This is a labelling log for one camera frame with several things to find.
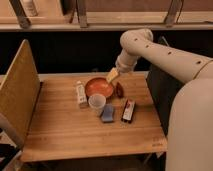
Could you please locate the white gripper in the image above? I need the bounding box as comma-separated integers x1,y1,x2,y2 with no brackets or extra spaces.
106,54,138,83

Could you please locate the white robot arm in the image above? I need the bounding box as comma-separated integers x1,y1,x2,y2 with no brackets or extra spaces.
115,29,213,171

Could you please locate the orange ceramic bowl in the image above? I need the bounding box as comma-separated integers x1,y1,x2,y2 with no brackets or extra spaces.
85,77,114,98

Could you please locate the dark red small object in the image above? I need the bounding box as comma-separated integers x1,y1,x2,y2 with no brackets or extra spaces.
116,82,124,98

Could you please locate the small white carton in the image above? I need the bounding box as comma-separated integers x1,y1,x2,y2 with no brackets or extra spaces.
76,81,88,108

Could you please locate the blue sponge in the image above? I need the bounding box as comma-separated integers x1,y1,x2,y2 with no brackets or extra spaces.
101,104,114,123

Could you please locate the dark side panel right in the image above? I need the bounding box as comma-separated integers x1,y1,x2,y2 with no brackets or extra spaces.
146,64,183,135

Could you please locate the wooden side panel left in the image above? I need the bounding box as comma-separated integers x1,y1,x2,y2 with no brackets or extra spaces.
0,39,40,148

